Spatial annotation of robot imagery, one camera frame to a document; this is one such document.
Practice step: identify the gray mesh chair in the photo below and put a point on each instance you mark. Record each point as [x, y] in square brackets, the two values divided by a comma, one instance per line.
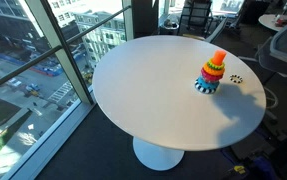
[286, 43]

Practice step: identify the red item on side table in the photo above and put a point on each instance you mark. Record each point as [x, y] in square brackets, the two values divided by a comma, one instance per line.
[280, 22]

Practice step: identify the white round side table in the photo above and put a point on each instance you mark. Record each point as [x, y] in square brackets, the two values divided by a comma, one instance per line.
[268, 22]

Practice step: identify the white table pedestal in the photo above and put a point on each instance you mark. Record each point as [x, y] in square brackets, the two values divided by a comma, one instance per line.
[156, 158]

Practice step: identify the yellow label tag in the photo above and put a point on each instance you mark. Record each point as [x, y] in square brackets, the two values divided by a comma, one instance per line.
[239, 169]

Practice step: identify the black white striped stacker base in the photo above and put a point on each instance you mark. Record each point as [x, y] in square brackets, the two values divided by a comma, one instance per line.
[202, 90]

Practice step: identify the black office chair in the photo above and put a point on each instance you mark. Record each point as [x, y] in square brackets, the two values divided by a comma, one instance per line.
[196, 16]

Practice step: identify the orange stacker post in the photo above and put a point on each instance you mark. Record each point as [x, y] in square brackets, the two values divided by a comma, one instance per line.
[219, 57]

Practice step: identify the window handrail bar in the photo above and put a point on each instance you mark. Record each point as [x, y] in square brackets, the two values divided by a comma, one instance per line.
[26, 65]

